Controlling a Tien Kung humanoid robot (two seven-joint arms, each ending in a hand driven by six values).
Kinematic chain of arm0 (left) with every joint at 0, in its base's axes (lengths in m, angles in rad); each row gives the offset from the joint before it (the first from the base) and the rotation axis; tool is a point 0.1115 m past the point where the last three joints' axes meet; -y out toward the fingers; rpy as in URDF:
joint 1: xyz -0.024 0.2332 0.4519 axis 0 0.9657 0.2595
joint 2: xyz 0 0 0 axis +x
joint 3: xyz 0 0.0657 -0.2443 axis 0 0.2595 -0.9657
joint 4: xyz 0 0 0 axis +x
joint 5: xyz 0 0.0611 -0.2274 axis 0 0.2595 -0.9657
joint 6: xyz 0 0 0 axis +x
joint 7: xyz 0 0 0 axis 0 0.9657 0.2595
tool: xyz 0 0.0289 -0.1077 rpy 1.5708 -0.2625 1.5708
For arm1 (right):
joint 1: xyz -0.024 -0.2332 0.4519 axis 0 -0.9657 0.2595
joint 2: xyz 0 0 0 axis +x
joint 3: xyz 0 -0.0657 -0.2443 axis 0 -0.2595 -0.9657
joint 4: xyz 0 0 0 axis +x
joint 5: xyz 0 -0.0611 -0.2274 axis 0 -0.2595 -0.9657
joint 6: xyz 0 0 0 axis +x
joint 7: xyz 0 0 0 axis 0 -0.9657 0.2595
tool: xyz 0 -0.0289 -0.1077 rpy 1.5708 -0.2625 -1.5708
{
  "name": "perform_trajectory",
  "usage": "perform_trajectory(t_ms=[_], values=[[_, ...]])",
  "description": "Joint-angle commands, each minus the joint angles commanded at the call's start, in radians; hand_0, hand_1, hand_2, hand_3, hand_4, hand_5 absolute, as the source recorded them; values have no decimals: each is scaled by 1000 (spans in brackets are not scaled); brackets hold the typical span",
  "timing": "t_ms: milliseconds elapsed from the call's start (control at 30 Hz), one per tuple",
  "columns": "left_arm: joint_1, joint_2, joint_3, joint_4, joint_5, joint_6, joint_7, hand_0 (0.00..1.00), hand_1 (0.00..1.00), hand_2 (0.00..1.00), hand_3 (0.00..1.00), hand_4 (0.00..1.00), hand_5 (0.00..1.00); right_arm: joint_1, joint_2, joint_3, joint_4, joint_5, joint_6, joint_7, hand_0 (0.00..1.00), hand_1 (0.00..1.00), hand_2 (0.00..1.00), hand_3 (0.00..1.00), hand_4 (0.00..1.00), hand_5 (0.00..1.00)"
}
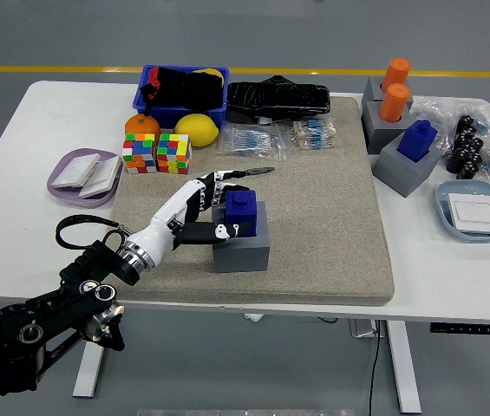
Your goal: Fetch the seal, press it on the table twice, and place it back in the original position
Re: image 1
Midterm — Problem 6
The orange cylinder seal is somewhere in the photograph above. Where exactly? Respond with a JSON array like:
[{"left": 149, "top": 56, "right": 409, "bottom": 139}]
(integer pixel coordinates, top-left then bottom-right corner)
[
  {"left": 378, "top": 82, "right": 412, "bottom": 123},
  {"left": 382, "top": 57, "right": 413, "bottom": 93}
]

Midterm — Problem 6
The blue-grey dish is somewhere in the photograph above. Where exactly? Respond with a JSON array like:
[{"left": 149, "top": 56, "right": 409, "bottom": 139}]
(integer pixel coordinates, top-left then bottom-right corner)
[{"left": 434, "top": 179, "right": 490, "bottom": 243}]

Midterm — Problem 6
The grey seal holder block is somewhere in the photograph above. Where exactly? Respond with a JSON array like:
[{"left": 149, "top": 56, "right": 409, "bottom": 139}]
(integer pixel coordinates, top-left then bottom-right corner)
[
  {"left": 372, "top": 129, "right": 443, "bottom": 199},
  {"left": 360, "top": 101, "right": 413, "bottom": 156},
  {"left": 362, "top": 75, "right": 415, "bottom": 109},
  {"left": 212, "top": 200, "right": 271, "bottom": 274}
]

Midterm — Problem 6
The blue plastic bin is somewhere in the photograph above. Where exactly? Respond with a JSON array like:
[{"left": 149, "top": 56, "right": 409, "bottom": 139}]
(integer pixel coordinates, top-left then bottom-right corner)
[{"left": 132, "top": 64, "right": 232, "bottom": 130}]

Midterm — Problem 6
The silver box under table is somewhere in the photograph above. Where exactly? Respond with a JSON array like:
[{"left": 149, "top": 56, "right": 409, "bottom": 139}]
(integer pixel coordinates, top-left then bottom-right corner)
[{"left": 348, "top": 319, "right": 387, "bottom": 339}]

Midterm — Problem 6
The white table leg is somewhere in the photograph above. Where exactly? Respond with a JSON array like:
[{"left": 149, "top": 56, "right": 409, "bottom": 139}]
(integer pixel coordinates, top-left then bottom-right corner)
[
  {"left": 72, "top": 306, "right": 114, "bottom": 399},
  {"left": 385, "top": 320, "right": 422, "bottom": 415}
]

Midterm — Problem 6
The clear bag of blue resistors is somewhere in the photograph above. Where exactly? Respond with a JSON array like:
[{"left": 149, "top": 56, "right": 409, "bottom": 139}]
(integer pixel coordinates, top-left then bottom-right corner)
[{"left": 217, "top": 123, "right": 289, "bottom": 162}]

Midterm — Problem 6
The clear bag of taped resistors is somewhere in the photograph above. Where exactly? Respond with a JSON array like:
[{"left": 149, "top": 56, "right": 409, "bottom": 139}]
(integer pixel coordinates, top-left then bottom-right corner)
[{"left": 285, "top": 117, "right": 341, "bottom": 152}]

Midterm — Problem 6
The blue square seal stamp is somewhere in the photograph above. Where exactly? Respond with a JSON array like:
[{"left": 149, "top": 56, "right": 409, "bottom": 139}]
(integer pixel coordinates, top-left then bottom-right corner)
[
  {"left": 224, "top": 189, "right": 258, "bottom": 238},
  {"left": 395, "top": 120, "right": 438, "bottom": 164}
]

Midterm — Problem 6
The yellow lemon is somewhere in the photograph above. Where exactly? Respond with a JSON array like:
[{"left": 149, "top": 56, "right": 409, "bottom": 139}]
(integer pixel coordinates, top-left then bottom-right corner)
[{"left": 173, "top": 113, "right": 220, "bottom": 148}]

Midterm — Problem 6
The colourful puzzle cube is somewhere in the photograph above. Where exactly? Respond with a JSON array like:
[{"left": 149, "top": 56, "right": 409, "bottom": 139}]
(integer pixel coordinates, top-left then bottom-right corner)
[
  {"left": 155, "top": 133, "right": 193, "bottom": 175},
  {"left": 121, "top": 133, "right": 158, "bottom": 175}
]

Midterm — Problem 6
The black cloth with red strap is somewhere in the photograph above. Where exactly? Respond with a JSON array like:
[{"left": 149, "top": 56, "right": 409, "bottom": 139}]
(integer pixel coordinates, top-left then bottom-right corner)
[{"left": 139, "top": 66, "right": 225, "bottom": 109}]

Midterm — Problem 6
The grey-brown fabric mat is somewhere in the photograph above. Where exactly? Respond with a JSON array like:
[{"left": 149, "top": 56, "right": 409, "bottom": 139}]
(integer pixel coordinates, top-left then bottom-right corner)
[{"left": 95, "top": 95, "right": 396, "bottom": 308}]

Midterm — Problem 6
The purple dish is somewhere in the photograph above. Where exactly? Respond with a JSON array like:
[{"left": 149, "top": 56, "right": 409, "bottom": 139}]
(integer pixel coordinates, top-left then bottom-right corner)
[{"left": 46, "top": 147, "right": 124, "bottom": 210}]

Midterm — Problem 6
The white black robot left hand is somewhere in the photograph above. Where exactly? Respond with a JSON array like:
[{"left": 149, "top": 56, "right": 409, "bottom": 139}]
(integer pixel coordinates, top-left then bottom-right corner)
[{"left": 125, "top": 168, "right": 254, "bottom": 264}]

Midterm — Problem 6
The black table control panel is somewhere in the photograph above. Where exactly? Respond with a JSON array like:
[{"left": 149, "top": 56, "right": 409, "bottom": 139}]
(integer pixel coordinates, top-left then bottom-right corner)
[{"left": 428, "top": 322, "right": 490, "bottom": 336}]

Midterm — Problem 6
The white wall switch panel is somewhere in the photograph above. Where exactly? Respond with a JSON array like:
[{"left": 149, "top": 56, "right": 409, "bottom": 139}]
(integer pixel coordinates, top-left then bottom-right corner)
[
  {"left": 78, "top": 155, "right": 123, "bottom": 199},
  {"left": 447, "top": 192, "right": 490, "bottom": 237},
  {"left": 51, "top": 153, "right": 101, "bottom": 190}
]

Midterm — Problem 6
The yellow curved object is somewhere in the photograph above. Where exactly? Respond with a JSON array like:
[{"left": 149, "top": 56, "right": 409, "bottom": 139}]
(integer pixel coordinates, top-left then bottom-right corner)
[{"left": 193, "top": 68, "right": 225, "bottom": 81}]

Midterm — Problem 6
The orange fruit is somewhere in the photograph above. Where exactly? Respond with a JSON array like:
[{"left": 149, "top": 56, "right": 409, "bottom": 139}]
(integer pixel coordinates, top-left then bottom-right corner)
[{"left": 124, "top": 114, "right": 162, "bottom": 142}]

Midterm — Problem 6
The black power cable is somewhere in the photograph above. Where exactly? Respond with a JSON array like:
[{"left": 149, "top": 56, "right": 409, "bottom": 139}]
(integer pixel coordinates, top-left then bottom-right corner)
[{"left": 368, "top": 320, "right": 382, "bottom": 416}]

